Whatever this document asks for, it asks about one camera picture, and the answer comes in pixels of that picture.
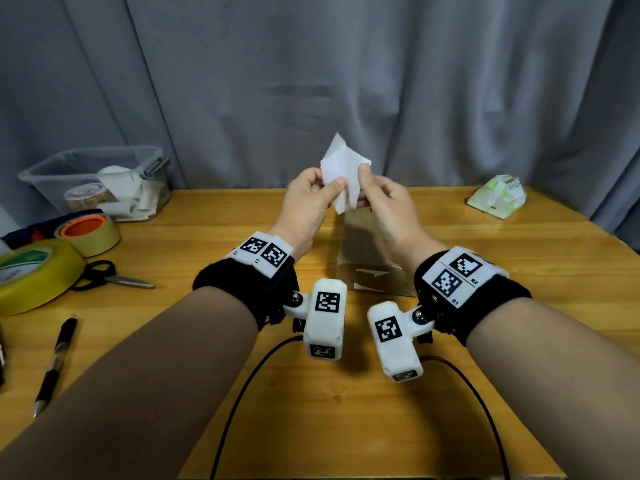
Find white right wrist marker plate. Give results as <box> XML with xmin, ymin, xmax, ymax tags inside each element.
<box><xmin>422</xmin><ymin>246</ymin><xmax>510</xmax><ymax>309</ymax></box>

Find black pen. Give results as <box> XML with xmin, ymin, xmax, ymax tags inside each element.
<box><xmin>33</xmin><ymin>318</ymin><xmax>78</xmax><ymax>419</ymax></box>

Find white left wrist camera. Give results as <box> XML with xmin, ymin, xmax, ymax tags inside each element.
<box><xmin>284</xmin><ymin>278</ymin><xmax>348</xmax><ymax>361</ymax></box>

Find clear plastic storage box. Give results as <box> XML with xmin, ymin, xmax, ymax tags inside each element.
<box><xmin>18</xmin><ymin>146</ymin><xmax>172</xmax><ymax>223</ymax></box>

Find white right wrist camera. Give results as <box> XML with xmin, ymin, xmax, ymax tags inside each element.
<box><xmin>367</xmin><ymin>301</ymin><xmax>435</xmax><ymax>383</ymax></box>

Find white left wrist marker plate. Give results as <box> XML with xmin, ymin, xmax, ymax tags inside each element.
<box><xmin>225</xmin><ymin>231</ymin><xmax>294</xmax><ymax>279</ymax></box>

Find black right wrist strap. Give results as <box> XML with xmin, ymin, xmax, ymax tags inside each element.
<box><xmin>413</xmin><ymin>251</ymin><xmax>532</xmax><ymax>347</ymax></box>

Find white paper sheet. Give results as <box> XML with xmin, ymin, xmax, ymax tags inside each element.
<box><xmin>320</xmin><ymin>132</ymin><xmax>372</xmax><ymax>215</ymax></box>

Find black left camera cable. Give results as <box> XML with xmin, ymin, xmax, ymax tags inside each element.
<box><xmin>210</xmin><ymin>336</ymin><xmax>304</xmax><ymax>480</ymax></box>

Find person's right hand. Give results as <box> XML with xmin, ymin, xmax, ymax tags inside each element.
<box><xmin>357</xmin><ymin>164</ymin><xmax>449</xmax><ymax>273</ymax></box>

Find brown tape roll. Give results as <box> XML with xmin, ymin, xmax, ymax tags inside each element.
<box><xmin>63</xmin><ymin>183</ymin><xmax>118</xmax><ymax>212</ymax></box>

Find black left wrist strap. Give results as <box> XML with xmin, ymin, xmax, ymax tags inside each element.
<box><xmin>192</xmin><ymin>255</ymin><xmax>301</xmax><ymax>331</ymax></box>

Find green white tissue pack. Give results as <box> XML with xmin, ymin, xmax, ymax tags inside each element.
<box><xmin>467</xmin><ymin>175</ymin><xmax>527</xmax><ymax>220</ymax></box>

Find black camera cable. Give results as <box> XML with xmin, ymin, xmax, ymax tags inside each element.
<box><xmin>420</xmin><ymin>355</ymin><xmax>511</xmax><ymax>480</ymax></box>
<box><xmin>210</xmin><ymin>336</ymin><xmax>304</xmax><ymax>480</ymax></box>

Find orange core tape roll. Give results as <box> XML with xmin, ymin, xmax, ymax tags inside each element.
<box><xmin>54</xmin><ymin>213</ymin><xmax>122</xmax><ymax>258</ymax></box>

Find person's left hand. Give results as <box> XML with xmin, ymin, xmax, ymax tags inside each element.
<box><xmin>269</xmin><ymin>168</ymin><xmax>348</xmax><ymax>261</ymax></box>

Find black right camera cable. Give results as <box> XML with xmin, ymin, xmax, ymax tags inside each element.
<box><xmin>420</xmin><ymin>355</ymin><xmax>511</xmax><ymax>480</ymax></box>

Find person's left forearm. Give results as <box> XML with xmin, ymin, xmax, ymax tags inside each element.
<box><xmin>0</xmin><ymin>286</ymin><xmax>260</xmax><ymax>480</ymax></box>

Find large yellow tape roll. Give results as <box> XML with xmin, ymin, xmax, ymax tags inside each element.
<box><xmin>0</xmin><ymin>239</ymin><xmax>87</xmax><ymax>317</ymax></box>

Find white wrist marker plate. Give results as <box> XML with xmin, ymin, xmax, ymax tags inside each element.
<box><xmin>422</xmin><ymin>246</ymin><xmax>510</xmax><ymax>309</ymax></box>
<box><xmin>225</xmin><ymin>231</ymin><xmax>294</xmax><ymax>279</ymax></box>

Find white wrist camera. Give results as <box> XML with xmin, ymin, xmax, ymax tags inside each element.
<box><xmin>367</xmin><ymin>301</ymin><xmax>435</xmax><ymax>383</ymax></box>
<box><xmin>284</xmin><ymin>278</ymin><xmax>348</xmax><ymax>361</ymax></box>

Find grey curtain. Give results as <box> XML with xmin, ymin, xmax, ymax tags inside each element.
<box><xmin>0</xmin><ymin>0</ymin><xmax>640</xmax><ymax>250</ymax></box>

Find person's right forearm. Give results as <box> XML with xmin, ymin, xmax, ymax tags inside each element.
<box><xmin>465</xmin><ymin>297</ymin><xmax>640</xmax><ymax>480</ymax></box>

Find white paper scraps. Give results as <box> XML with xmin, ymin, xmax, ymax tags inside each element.
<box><xmin>97</xmin><ymin>166</ymin><xmax>166</xmax><ymax>216</ymax></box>

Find brown cardboard box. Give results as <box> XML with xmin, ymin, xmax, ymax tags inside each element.
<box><xmin>336</xmin><ymin>207</ymin><xmax>417</xmax><ymax>298</ymax></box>

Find black handled scissors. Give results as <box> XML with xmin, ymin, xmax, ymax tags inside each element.
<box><xmin>71</xmin><ymin>260</ymin><xmax>156</xmax><ymax>292</ymax></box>

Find black wrist strap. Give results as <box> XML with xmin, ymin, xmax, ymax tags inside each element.
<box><xmin>192</xmin><ymin>255</ymin><xmax>301</xmax><ymax>331</ymax></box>
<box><xmin>413</xmin><ymin>251</ymin><xmax>532</xmax><ymax>347</ymax></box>

